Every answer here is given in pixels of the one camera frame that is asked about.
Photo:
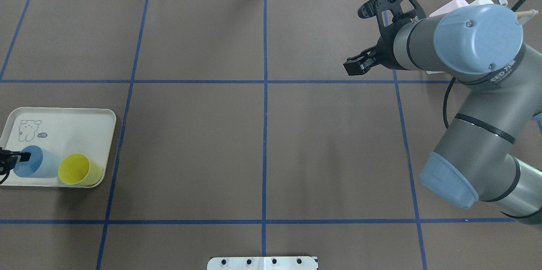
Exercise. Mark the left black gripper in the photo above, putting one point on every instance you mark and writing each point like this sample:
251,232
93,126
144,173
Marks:
6,162

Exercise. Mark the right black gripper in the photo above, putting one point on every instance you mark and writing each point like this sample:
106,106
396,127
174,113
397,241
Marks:
385,51

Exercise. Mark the blue cup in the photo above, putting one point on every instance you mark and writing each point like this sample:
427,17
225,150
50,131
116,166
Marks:
41,164

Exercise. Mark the pink plastic cup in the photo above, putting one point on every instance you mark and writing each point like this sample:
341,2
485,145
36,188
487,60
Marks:
449,7

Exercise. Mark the pale green white cup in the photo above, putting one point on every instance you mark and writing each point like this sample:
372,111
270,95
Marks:
481,2

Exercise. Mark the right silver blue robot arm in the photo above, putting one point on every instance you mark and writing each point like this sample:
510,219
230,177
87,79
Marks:
482,47

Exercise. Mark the yellow plastic cup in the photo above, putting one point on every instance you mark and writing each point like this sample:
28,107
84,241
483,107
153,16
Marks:
80,170

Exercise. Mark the cream plastic tray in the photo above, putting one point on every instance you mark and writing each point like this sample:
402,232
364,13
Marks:
59,132

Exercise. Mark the white wire cup rack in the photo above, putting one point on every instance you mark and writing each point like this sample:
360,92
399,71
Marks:
523,17

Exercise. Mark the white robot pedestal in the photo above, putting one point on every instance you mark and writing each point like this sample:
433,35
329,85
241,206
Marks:
264,263

